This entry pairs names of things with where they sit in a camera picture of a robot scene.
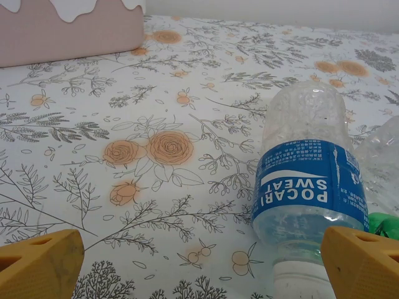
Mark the Pocari Sweat plastic bottle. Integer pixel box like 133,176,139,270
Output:
251,81,370,299

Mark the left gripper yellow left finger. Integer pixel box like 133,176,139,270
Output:
0,229,85,299

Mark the floral table cloth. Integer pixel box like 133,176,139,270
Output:
0,14,399,299

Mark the clear plastic bottle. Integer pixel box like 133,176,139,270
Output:
353,115,399,219

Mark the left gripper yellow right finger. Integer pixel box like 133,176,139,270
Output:
320,225,399,299

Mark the green plastic bottle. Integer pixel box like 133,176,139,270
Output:
367,211,399,240

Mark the pink tissue box white lid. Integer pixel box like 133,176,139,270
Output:
0,0,145,69

